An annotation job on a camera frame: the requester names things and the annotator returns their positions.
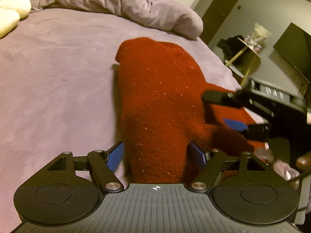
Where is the purple bed blanket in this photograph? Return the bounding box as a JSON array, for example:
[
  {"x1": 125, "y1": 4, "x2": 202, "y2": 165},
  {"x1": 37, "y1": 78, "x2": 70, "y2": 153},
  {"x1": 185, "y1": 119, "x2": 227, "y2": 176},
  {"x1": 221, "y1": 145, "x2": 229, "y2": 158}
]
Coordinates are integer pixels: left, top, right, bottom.
[{"x1": 0, "y1": 7, "x2": 302, "y2": 233}]

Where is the person's right hand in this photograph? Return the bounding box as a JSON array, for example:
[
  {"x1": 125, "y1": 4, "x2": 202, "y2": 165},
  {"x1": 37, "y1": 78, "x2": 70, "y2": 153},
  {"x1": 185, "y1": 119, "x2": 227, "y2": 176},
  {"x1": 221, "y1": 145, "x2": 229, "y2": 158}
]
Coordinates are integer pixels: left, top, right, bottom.
[{"x1": 296, "y1": 151, "x2": 311, "y2": 171}]

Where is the cream flower plush pillow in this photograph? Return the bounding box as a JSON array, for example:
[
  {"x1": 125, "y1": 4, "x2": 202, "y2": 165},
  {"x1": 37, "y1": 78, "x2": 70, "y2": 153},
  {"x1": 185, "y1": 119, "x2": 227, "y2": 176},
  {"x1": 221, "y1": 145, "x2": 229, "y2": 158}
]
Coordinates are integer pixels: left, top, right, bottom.
[{"x1": 1, "y1": 0, "x2": 32, "y2": 38}]

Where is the white paper bouquet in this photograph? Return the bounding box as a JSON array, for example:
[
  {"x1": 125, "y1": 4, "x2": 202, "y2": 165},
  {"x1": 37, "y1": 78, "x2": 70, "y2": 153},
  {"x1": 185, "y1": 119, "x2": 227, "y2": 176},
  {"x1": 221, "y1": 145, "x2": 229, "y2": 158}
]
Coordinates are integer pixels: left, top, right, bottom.
[{"x1": 244, "y1": 22, "x2": 272, "y2": 53}]

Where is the crumpled purple duvet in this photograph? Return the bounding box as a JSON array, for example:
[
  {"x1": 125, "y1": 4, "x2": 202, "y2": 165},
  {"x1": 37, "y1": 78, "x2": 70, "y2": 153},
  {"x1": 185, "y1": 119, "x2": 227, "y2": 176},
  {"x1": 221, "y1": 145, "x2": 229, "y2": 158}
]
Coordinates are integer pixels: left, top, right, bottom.
[{"x1": 30, "y1": 0, "x2": 204, "y2": 39}]

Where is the yellow side table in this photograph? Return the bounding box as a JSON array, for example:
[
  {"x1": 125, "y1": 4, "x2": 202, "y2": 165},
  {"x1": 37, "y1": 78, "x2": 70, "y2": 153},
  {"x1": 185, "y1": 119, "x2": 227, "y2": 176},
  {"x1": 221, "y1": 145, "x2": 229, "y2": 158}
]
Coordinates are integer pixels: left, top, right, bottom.
[{"x1": 224, "y1": 40, "x2": 261, "y2": 86}]

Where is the red knitted sweater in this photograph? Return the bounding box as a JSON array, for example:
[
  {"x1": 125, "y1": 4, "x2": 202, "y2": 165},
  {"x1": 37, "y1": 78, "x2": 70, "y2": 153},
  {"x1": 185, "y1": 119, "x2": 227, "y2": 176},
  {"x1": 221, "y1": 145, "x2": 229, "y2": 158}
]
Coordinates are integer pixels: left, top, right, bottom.
[{"x1": 115, "y1": 37, "x2": 265, "y2": 183}]

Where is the black cloth on table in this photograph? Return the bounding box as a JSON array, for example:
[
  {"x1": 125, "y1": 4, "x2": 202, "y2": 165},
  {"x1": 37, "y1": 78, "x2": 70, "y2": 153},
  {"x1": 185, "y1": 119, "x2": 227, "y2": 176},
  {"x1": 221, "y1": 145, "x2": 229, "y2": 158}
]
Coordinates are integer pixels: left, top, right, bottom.
[{"x1": 217, "y1": 35, "x2": 244, "y2": 60}]

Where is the black wall television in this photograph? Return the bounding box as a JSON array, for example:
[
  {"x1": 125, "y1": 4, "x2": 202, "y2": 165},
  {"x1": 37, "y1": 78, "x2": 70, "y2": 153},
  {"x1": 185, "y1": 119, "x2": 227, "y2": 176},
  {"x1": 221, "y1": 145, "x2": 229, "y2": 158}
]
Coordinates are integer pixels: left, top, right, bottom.
[{"x1": 273, "y1": 23, "x2": 310, "y2": 91}]

